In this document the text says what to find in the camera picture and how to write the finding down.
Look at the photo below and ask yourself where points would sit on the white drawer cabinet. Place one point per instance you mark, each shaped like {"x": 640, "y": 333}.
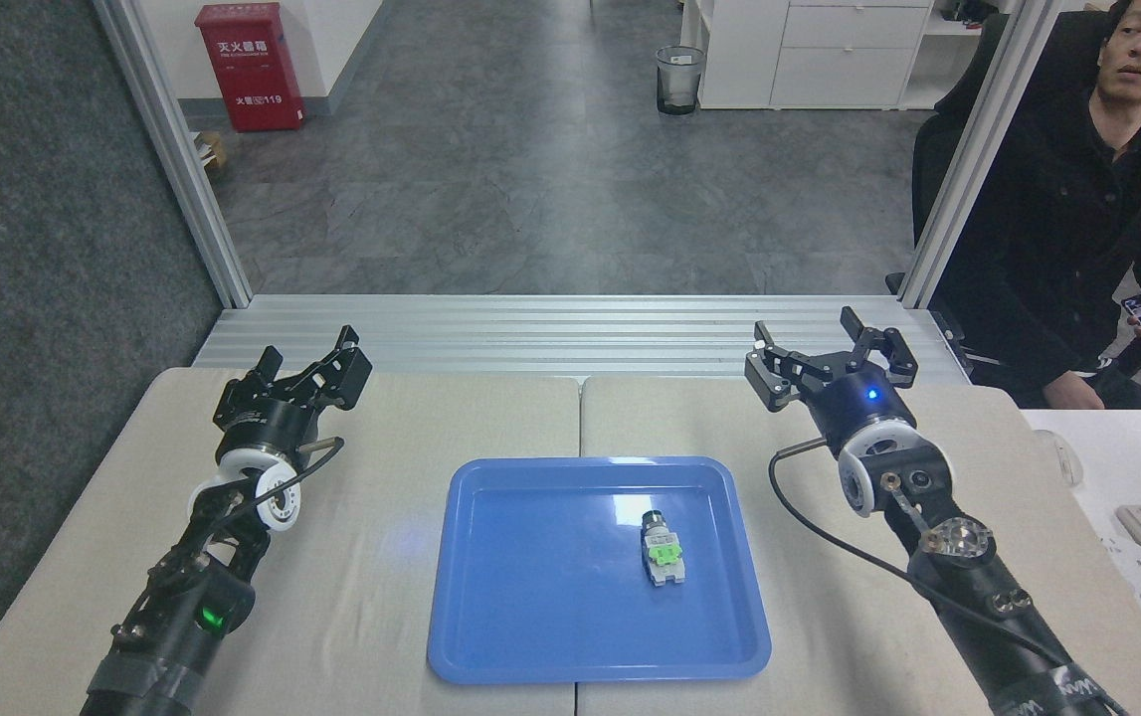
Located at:
{"x": 829, "y": 55}

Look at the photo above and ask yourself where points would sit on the white computer mouse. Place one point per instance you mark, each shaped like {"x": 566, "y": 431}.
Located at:
{"x": 1062, "y": 459}

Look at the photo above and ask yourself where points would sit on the silver aluminium frame rail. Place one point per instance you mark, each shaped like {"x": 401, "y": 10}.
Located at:
{"x": 570, "y": 333}

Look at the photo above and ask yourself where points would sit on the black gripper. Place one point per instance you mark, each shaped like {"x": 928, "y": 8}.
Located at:
{"x": 858, "y": 408}
{"x": 272, "y": 426}

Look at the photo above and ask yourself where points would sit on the red fire extinguisher box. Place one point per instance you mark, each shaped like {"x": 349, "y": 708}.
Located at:
{"x": 252, "y": 70}

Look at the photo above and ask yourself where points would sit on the person's right hand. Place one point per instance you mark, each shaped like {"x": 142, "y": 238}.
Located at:
{"x": 1075, "y": 393}

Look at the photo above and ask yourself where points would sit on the grey mesh trash bin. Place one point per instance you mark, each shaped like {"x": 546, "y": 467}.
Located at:
{"x": 679, "y": 85}

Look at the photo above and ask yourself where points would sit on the small cardboard box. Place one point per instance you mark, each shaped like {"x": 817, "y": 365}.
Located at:
{"x": 209, "y": 149}

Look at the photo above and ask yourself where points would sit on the silver aluminium post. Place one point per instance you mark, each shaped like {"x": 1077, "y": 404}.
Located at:
{"x": 973, "y": 159}
{"x": 177, "y": 159}

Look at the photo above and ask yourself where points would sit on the person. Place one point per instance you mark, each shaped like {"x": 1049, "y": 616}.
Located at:
{"x": 1057, "y": 219}

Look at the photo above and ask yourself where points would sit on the blue plastic tray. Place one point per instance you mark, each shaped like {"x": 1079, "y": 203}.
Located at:
{"x": 550, "y": 587}

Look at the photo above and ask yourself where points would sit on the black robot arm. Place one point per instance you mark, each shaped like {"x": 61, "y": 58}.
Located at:
{"x": 978, "y": 607}
{"x": 187, "y": 607}

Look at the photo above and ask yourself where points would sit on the green and white switch part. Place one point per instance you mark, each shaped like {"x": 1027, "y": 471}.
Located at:
{"x": 663, "y": 552}

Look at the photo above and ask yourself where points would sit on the black office chair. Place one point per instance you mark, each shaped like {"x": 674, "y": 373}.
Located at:
{"x": 936, "y": 149}

